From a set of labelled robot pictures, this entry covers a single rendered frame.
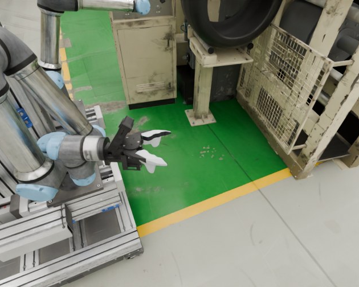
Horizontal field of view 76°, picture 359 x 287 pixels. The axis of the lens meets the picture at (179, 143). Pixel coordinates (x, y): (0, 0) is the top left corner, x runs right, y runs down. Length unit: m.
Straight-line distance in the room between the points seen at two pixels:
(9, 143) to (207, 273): 1.26
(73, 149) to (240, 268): 1.26
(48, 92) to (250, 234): 1.45
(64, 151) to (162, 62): 1.79
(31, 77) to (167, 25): 1.66
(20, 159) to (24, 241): 0.44
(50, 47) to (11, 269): 1.18
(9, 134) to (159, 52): 1.78
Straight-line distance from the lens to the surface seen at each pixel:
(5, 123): 0.74
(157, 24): 2.25
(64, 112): 0.81
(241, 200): 1.86
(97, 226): 1.55
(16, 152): 0.79
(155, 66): 2.38
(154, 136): 0.71
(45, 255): 1.59
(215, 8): 1.97
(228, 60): 1.75
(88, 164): 0.79
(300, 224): 1.90
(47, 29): 1.42
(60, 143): 0.73
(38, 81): 0.78
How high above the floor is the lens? 1.54
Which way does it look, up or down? 45 degrees down
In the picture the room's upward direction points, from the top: straight up
